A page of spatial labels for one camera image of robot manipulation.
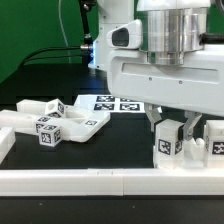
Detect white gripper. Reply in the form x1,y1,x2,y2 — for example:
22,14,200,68
107,49,224,140

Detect white chair seat part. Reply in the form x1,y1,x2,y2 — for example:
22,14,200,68
177,138,205,168

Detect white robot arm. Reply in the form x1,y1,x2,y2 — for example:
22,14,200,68
81,0,224,140

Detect white flat chair panel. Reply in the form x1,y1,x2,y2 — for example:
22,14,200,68
59,105,110,143

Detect white chair back long part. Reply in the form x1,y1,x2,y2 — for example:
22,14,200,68
0,109,54,134

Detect white marker sheet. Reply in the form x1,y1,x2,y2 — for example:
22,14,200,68
74,94,145,113

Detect black cables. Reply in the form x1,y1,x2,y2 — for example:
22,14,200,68
20,0,94,67

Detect white left rail block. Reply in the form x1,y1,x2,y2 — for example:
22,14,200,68
0,127,16,164

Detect grey thin cable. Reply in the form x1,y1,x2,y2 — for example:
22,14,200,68
58,0,73,64

